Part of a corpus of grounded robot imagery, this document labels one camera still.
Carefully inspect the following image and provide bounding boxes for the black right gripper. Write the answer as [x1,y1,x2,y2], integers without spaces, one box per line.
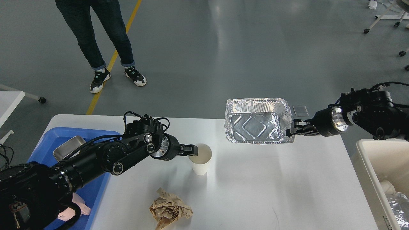
[286,107,349,137]

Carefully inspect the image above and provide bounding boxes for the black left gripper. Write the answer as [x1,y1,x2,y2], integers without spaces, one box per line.
[151,134,199,161]

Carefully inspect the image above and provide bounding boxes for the white paper cup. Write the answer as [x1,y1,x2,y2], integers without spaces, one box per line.
[189,143,213,176]

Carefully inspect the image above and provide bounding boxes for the aluminium foil tray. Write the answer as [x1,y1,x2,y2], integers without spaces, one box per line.
[224,98,295,144]

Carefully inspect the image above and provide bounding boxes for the brown paper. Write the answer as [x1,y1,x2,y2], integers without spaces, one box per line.
[149,188,193,230]

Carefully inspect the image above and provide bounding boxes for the stainless steel rectangular tray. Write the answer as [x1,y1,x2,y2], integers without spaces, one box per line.
[53,136,86,162]

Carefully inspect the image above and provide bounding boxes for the pink ribbed mug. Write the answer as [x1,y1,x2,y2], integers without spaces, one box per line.
[58,193,91,221]

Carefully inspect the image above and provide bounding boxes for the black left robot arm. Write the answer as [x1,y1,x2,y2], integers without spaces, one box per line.
[0,114,198,230]

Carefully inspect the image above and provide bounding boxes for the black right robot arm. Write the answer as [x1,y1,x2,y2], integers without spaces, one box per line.
[285,81,409,141]

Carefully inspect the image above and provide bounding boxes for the clear floor plate right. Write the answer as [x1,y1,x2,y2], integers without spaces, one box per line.
[293,105,309,117]

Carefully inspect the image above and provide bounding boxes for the beige plastic bin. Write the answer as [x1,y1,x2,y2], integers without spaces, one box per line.
[351,139,409,230]

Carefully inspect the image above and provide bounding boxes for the blue plastic tray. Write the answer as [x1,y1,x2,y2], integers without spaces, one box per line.
[28,127,119,230]

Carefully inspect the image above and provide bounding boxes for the white cup in bin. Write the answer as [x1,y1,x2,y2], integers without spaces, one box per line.
[380,180,396,196]

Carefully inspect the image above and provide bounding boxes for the white rolling chair base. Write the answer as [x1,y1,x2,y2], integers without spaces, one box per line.
[359,0,408,75]

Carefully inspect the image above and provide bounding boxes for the person in dark clothes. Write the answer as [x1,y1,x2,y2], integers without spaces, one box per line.
[55,0,147,94]

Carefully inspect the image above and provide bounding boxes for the black cables at left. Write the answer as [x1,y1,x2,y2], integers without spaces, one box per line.
[0,144,14,170]

